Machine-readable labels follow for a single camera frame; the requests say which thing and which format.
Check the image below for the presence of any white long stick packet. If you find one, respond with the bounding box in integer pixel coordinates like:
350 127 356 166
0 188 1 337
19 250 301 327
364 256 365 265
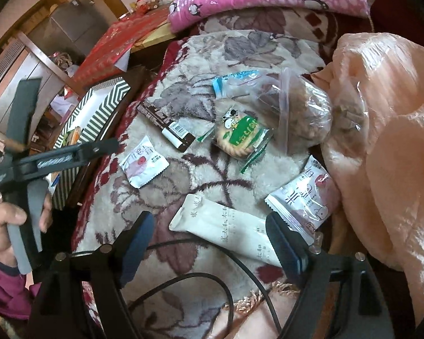
169 194 281 267

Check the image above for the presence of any white pink snack packet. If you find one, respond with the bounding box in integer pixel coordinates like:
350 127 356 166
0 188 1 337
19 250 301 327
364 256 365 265
265 156 341 245

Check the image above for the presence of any small white red snack packet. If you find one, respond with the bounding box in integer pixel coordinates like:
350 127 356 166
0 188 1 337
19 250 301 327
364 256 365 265
120 136 169 189

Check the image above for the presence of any dark chocolate bar packet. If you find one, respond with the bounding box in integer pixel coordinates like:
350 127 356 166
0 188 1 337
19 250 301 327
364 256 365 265
137 100 196 152

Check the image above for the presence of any green cow cookie packet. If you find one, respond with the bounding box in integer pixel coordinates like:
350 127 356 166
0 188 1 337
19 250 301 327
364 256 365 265
197 106 273 174

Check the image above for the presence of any clear zip bag of nuts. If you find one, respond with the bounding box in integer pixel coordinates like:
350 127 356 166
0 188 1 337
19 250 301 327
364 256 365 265
254 66 370 156

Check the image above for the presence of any blue clear snack bag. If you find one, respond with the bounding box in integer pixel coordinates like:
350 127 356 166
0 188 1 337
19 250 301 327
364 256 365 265
212 70 280 107

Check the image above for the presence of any green wafer biscuit packet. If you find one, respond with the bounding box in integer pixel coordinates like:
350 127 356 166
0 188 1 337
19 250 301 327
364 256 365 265
61 126 82 147

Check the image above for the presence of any maroon sleeve forearm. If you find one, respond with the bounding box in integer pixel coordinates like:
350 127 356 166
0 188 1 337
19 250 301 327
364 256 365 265
0 262 41 320

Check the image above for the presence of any person's left hand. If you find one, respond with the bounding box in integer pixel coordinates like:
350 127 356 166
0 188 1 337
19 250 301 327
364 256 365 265
0 202 27 275

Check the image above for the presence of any green striped white tray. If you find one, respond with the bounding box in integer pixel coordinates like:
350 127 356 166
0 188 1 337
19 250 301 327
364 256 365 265
50 77 130 210

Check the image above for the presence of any floral plush blanket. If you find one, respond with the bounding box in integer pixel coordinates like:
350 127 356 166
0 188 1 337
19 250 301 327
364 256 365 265
72 8 371 338

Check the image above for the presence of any wooden chair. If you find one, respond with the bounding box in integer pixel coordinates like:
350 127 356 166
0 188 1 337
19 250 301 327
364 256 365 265
0 31 86 132

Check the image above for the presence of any peach satin blanket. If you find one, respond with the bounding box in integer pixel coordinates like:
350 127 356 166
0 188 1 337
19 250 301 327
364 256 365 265
312 33 424 322

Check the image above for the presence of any red patterned tablecloth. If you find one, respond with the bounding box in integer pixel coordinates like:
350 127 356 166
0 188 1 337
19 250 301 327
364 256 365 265
72 5 168 88

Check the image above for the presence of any santa plush toy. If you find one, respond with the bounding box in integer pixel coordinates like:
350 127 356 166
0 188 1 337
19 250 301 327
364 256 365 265
132 0 151 15

